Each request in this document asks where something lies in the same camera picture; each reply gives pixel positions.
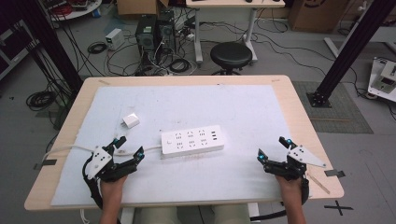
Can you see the light blue table mat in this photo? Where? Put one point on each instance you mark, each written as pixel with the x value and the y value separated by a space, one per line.
pixel 218 102

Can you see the black computer tower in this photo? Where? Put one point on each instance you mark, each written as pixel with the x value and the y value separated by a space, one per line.
pixel 145 34
pixel 166 31

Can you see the large cardboard box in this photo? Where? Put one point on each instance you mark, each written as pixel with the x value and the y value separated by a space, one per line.
pixel 317 15

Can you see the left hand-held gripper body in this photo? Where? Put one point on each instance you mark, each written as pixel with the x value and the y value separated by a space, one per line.
pixel 99 160

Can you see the white device on floor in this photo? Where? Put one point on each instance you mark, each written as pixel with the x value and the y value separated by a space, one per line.
pixel 384 79

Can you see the person's right hand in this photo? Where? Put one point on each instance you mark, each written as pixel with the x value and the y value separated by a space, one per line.
pixel 289 189

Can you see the black round stool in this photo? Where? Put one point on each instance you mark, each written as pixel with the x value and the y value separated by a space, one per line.
pixel 231 55

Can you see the white power strip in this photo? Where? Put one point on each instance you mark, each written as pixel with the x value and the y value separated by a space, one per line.
pixel 193 151

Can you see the round white table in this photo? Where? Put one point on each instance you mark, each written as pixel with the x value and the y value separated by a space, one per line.
pixel 77 11

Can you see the black tape cross mark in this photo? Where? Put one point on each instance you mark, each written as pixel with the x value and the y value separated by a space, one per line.
pixel 338 207

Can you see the white power supply box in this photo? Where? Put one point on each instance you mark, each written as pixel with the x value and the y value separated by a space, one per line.
pixel 114 39

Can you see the white background desk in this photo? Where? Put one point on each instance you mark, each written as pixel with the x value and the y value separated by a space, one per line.
pixel 235 3

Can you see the white charger adapter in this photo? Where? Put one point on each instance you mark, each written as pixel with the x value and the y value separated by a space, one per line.
pixel 131 120

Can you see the black tape piece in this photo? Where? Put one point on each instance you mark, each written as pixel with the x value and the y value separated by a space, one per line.
pixel 334 173
pixel 46 163

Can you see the grey floor mat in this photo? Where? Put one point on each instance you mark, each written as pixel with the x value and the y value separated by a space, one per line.
pixel 342 115

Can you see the black metal stand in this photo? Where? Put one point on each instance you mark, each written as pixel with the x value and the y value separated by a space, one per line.
pixel 351 49
pixel 46 40

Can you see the grey metal rack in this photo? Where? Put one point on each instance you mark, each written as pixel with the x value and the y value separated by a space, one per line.
pixel 12 53

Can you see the person's left hand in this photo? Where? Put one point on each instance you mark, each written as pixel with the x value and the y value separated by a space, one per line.
pixel 112 188

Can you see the thin wooden stick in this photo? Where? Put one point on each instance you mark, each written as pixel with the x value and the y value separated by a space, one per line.
pixel 319 184

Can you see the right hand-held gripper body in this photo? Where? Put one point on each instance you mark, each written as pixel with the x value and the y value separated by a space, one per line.
pixel 292 166

